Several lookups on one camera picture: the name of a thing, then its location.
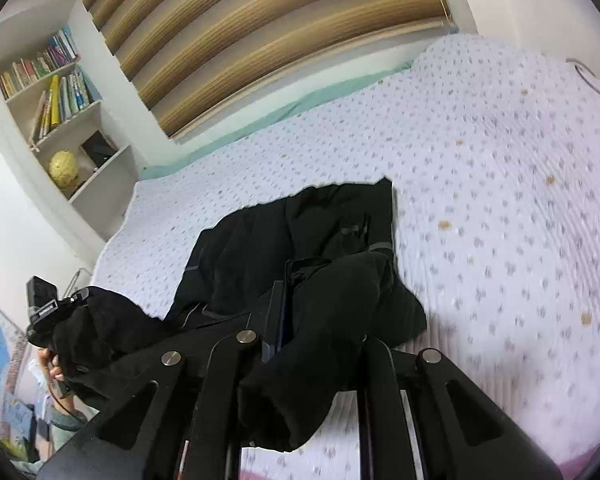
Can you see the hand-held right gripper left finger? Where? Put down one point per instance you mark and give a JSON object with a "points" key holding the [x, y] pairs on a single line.
{"points": [[278, 320]]}

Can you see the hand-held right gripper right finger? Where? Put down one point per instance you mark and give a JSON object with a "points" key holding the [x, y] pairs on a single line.
{"points": [[376, 377]]}

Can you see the black hooded jacket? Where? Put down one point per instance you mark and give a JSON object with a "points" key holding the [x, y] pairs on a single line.
{"points": [[280, 230]]}

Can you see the person's left forearm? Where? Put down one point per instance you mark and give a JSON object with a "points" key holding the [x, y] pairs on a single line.
{"points": [[72, 417]]}

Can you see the person's left hand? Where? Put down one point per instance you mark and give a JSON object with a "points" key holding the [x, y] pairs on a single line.
{"points": [[52, 370]]}

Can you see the colourful printed item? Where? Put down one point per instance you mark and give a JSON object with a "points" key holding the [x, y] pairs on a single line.
{"points": [[17, 427]]}

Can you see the white bookshelf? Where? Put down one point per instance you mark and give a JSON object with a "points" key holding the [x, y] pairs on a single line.
{"points": [[110, 185]]}

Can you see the yellow globe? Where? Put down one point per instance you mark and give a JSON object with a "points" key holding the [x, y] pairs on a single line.
{"points": [[63, 169]]}

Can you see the black box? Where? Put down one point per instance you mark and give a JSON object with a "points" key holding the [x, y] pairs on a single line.
{"points": [[97, 149]]}

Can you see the bed with floral sheet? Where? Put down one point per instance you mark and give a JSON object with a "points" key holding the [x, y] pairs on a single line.
{"points": [[480, 210]]}

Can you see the teal bed sheet edge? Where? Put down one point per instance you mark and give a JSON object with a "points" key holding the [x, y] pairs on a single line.
{"points": [[280, 110]]}

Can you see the row of small colourful books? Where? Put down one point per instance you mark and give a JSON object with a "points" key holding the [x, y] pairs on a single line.
{"points": [[37, 65]]}

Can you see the striped brown window blind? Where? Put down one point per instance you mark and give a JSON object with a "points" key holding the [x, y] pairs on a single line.
{"points": [[260, 35]]}

